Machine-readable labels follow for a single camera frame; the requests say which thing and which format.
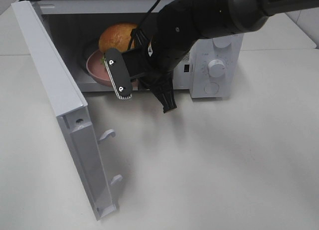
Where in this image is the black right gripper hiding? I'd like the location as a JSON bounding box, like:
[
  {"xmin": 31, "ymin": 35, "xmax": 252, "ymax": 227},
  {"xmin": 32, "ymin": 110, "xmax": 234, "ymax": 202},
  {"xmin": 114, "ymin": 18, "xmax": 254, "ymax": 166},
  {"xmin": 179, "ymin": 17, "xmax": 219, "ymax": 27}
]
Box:
[{"xmin": 104, "ymin": 29, "xmax": 177, "ymax": 113}]

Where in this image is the pink round plate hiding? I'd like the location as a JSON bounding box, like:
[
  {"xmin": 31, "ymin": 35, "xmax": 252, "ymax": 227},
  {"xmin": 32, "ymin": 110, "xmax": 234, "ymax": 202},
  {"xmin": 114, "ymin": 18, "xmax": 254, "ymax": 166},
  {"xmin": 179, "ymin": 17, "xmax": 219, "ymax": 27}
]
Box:
[{"xmin": 86, "ymin": 50, "xmax": 139, "ymax": 88}]

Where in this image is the burger with lettuce and cheese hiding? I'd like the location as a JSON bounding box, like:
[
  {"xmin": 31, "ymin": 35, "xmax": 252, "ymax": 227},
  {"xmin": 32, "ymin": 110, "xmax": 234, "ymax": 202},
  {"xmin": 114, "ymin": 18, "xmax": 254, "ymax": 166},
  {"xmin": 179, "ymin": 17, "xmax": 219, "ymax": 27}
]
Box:
[{"xmin": 98, "ymin": 22, "xmax": 138, "ymax": 53}]

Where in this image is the round white door button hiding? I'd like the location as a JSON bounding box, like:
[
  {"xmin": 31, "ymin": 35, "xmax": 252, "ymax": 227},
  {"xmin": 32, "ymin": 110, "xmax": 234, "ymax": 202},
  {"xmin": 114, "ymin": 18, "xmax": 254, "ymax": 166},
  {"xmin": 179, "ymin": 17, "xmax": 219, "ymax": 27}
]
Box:
[{"xmin": 204, "ymin": 82, "xmax": 219, "ymax": 95}]

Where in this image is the white microwave knob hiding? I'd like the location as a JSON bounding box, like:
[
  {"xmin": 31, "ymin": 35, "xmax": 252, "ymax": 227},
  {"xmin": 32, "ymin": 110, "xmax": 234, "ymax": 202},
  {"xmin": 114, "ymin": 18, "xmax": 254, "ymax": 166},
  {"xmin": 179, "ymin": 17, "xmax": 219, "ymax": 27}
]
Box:
[
  {"xmin": 213, "ymin": 36, "xmax": 232, "ymax": 48},
  {"xmin": 207, "ymin": 59, "xmax": 226, "ymax": 78}
]

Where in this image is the white microwave door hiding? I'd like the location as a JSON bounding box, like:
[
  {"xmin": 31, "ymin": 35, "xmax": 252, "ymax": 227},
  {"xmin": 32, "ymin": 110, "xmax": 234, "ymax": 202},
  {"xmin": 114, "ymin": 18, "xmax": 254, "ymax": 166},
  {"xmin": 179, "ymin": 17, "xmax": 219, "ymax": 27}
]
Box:
[{"xmin": 11, "ymin": 0, "xmax": 123, "ymax": 220}]

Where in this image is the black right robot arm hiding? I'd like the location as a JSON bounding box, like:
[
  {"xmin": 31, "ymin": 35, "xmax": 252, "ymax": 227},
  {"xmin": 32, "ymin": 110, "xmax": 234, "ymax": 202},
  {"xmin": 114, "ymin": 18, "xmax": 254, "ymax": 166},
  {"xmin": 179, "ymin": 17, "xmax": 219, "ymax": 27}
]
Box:
[{"xmin": 104, "ymin": 0, "xmax": 319, "ymax": 112}]

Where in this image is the white microwave oven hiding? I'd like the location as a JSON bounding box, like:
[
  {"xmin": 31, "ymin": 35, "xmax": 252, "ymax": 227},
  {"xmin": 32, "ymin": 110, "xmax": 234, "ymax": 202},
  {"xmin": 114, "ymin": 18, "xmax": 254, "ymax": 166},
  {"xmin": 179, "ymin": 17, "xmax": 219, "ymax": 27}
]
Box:
[{"xmin": 12, "ymin": 0, "xmax": 243, "ymax": 98}]

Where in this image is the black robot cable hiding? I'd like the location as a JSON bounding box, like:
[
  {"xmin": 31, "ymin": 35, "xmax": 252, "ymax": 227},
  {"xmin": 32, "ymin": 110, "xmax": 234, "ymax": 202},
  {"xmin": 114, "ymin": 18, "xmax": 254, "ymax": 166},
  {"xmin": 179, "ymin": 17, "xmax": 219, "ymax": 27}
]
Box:
[{"xmin": 128, "ymin": 0, "xmax": 165, "ymax": 51}]

